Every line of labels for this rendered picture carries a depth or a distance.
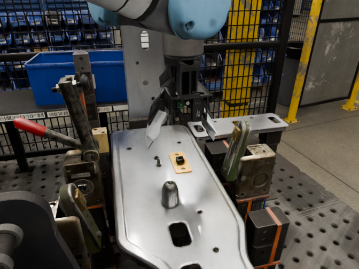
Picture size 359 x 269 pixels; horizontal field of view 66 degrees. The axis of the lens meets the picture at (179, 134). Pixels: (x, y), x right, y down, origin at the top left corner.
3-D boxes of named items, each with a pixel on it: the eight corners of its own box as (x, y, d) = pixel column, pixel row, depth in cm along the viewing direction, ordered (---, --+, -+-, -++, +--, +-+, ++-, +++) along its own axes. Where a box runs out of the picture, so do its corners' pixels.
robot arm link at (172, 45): (158, 28, 51) (200, 26, 53) (158, 53, 53) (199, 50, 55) (166, 34, 45) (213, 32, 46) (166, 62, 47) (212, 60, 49)
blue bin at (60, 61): (132, 100, 90) (129, 61, 84) (33, 105, 87) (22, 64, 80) (132, 84, 105) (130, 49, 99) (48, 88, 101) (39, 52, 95)
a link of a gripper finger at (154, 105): (142, 122, 56) (166, 86, 54) (141, 119, 58) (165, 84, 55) (161, 132, 58) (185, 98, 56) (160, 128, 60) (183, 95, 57)
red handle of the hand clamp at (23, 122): (97, 152, 56) (13, 120, 49) (92, 160, 57) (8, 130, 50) (97, 142, 60) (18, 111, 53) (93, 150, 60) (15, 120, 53)
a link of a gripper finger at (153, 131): (138, 154, 55) (164, 117, 52) (135, 139, 60) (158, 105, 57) (151, 160, 56) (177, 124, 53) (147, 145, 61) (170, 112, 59)
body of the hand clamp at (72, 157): (115, 272, 73) (96, 161, 56) (88, 278, 71) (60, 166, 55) (114, 253, 78) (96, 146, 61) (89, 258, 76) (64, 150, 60)
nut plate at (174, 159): (192, 171, 61) (193, 167, 61) (176, 174, 61) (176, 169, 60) (183, 151, 69) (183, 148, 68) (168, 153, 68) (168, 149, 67)
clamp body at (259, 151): (266, 264, 75) (290, 157, 58) (225, 274, 72) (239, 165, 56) (250, 238, 83) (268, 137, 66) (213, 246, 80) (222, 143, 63)
